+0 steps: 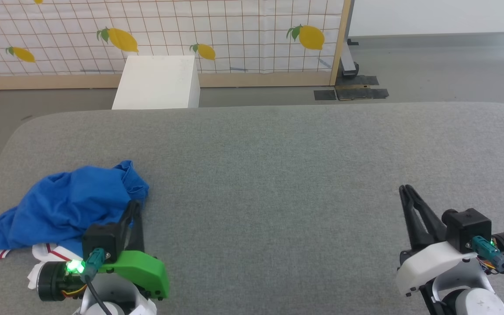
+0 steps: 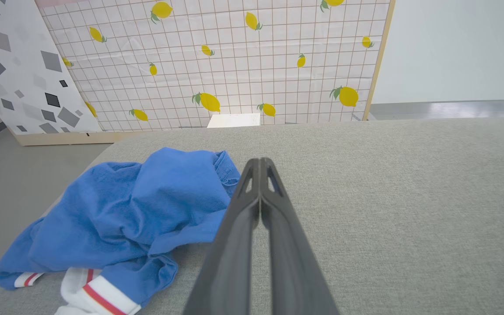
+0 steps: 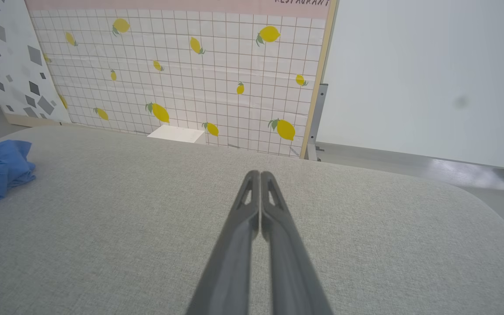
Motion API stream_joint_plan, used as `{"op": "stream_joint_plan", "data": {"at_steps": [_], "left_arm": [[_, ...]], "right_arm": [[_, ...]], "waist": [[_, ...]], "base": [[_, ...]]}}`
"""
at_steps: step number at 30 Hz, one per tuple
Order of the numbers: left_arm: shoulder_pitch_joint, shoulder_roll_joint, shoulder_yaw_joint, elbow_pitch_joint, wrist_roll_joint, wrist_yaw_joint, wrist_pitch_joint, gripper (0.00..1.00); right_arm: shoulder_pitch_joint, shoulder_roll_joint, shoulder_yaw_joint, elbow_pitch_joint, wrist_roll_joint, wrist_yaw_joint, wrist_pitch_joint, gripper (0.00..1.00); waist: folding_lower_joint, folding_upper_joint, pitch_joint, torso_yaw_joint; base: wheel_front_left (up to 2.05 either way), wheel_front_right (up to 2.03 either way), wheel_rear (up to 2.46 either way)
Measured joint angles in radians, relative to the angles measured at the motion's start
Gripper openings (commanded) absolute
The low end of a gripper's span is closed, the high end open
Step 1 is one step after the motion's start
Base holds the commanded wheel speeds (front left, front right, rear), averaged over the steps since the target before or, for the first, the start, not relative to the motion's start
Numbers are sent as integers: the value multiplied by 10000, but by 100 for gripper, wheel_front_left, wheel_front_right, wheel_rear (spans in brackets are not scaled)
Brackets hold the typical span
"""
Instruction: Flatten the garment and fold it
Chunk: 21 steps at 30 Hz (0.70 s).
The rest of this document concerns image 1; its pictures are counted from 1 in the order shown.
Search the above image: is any left arm cable teal plug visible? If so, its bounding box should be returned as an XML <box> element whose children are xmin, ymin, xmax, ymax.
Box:
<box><xmin>80</xmin><ymin>248</ymin><xmax>113</xmax><ymax>315</ymax></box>

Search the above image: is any large dark floor tape patch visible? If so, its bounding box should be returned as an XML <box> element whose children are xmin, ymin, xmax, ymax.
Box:
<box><xmin>334</xmin><ymin>75</ymin><xmax>389</xmax><ymax>102</ymax></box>

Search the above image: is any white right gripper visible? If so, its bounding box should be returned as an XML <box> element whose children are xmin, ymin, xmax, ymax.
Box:
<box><xmin>395</xmin><ymin>184</ymin><xmax>504</xmax><ymax>299</ymax></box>

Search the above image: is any blue jersey with white trim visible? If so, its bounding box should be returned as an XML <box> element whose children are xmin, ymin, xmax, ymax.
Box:
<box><xmin>0</xmin><ymin>160</ymin><xmax>150</xmax><ymax>290</ymax></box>

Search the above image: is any arm cable teal plug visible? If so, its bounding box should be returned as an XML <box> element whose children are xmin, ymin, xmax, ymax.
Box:
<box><xmin>471</xmin><ymin>235</ymin><xmax>504</xmax><ymax>299</ymax></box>
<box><xmin>80</xmin><ymin>248</ymin><xmax>113</xmax><ymax>315</ymax></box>

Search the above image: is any white box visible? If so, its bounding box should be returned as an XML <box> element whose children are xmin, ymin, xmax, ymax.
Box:
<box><xmin>112</xmin><ymin>55</ymin><xmax>201</xmax><ymax>110</ymax></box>

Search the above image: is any lemon print partition wooden frame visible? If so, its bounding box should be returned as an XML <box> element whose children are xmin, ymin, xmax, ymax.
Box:
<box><xmin>0</xmin><ymin>0</ymin><xmax>354</xmax><ymax>91</ymax></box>

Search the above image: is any grey metal partition foot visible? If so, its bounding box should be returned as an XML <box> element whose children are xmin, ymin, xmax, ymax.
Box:
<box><xmin>339</xmin><ymin>38</ymin><xmax>360</xmax><ymax>80</ymax></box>

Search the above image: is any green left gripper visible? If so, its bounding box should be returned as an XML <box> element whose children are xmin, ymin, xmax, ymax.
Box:
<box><xmin>37</xmin><ymin>200</ymin><xmax>171</xmax><ymax>302</ymax></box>

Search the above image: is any right arm cable teal plug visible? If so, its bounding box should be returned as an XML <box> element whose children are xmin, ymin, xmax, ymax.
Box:
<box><xmin>471</xmin><ymin>235</ymin><xmax>504</xmax><ymax>299</ymax></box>

